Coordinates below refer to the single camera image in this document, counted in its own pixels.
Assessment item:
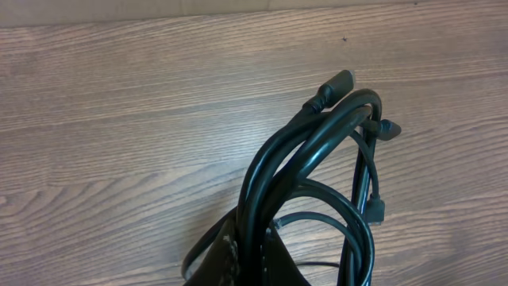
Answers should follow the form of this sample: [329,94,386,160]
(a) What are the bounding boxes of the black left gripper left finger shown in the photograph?
[182,216,240,286]

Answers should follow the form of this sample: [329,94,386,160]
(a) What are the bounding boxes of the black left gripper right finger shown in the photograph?
[261,226,310,286]

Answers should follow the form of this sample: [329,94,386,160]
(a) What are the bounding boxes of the thick black cable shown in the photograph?
[236,69,402,286]

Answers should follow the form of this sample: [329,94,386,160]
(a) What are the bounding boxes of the thin black cable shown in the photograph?
[181,206,342,281]

